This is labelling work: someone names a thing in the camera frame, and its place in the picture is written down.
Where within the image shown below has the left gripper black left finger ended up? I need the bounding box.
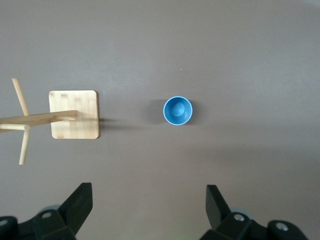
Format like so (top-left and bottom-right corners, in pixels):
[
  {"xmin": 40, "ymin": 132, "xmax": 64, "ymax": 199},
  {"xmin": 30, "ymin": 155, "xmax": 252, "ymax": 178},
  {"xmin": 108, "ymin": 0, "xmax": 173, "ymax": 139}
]
[{"xmin": 34, "ymin": 182, "xmax": 94, "ymax": 240}]

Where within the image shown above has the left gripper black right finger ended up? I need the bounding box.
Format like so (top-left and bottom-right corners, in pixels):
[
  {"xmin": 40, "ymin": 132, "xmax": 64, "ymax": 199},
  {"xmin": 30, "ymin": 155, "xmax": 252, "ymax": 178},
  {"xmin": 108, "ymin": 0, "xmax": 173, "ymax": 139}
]
[{"xmin": 202, "ymin": 184, "xmax": 256, "ymax": 240}]

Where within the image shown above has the blue plastic cup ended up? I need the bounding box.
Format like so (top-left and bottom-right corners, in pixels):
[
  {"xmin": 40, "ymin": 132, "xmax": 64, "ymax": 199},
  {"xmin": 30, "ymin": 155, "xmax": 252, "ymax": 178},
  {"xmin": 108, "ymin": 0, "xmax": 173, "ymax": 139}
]
[{"xmin": 163, "ymin": 96, "xmax": 194, "ymax": 127}]

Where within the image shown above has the wooden cup rack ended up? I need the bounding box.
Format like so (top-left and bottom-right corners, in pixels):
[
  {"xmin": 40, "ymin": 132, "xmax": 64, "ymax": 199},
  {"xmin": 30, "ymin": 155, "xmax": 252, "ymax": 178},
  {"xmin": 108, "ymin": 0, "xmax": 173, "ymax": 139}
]
[{"xmin": 0, "ymin": 77, "xmax": 100, "ymax": 166}]

